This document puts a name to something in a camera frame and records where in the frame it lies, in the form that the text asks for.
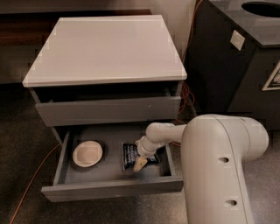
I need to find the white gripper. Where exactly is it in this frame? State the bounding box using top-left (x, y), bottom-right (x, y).
top-left (133, 136), bottom-right (164, 172)

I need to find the white bowl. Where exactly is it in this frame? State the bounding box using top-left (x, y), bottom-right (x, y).
top-left (73, 141), bottom-right (103, 168)

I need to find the white label on bin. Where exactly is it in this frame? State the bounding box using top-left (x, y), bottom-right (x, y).
top-left (230, 30), bottom-right (245, 51)

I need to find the blue chip bag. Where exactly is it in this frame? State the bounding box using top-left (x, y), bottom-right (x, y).
top-left (122, 143), bottom-right (159, 170)

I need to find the grey top drawer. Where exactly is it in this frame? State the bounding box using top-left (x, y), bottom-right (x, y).
top-left (36, 94), bottom-right (180, 126)

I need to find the grey drawer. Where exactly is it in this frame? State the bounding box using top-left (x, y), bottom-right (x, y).
top-left (42, 122), bottom-right (183, 202)
top-left (36, 94), bottom-right (180, 126)

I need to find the black trash bin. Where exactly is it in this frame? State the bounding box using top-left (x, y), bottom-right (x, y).
top-left (185, 0), bottom-right (280, 130)

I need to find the framed sign on bin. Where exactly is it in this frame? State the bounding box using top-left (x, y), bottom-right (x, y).
top-left (262, 60), bottom-right (280, 91)

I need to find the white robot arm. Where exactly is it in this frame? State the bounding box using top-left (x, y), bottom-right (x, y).
top-left (134, 114), bottom-right (269, 224)

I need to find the grey three-drawer cabinet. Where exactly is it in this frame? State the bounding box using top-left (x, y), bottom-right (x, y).
top-left (23, 15), bottom-right (187, 141)

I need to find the orange extension cable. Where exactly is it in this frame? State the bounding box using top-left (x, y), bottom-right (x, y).
top-left (8, 0), bottom-right (204, 224)

